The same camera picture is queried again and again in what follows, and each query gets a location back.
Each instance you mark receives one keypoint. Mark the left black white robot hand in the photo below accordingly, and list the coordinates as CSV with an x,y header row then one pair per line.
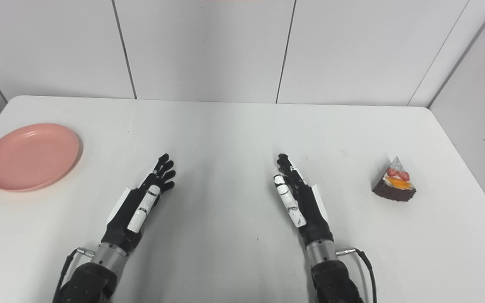
x,y
129,214

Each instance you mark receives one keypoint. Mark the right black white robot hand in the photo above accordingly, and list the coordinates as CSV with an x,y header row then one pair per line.
x,y
310,210

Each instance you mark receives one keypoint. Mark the chocolate cake slice with fruit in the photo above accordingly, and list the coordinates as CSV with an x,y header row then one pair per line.
x,y
394,190

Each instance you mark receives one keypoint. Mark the pink round plate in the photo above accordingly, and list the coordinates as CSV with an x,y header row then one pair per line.
x,y
30,158

